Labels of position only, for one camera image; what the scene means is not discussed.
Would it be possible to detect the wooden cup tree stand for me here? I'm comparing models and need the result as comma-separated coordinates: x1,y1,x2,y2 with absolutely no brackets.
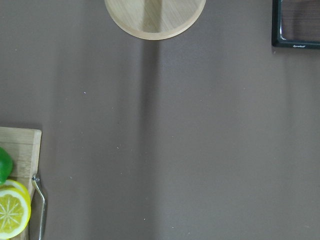
104,0,206,41

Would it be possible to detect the bamboo cutting board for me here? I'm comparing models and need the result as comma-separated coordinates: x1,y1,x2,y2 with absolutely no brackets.
0,126,42,240

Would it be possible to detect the green toy lime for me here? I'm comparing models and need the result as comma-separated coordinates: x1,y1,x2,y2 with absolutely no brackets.
0,147,13,185

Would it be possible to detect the back lemon slice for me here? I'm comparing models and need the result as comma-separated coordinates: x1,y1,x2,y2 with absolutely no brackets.
0,179,29,196

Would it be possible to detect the lemon slice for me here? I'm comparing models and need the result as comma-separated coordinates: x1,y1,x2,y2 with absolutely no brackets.
0,187,31,240
0,179,29,196

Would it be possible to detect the black tray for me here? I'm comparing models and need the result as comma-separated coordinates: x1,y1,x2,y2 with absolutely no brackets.
271,0,320,49

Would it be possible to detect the upper lemon slice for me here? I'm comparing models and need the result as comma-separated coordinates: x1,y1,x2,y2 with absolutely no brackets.
0,187,31,240

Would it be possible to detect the cutting board metal handle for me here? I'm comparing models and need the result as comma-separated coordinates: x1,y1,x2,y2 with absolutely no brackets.
31,173,48,240

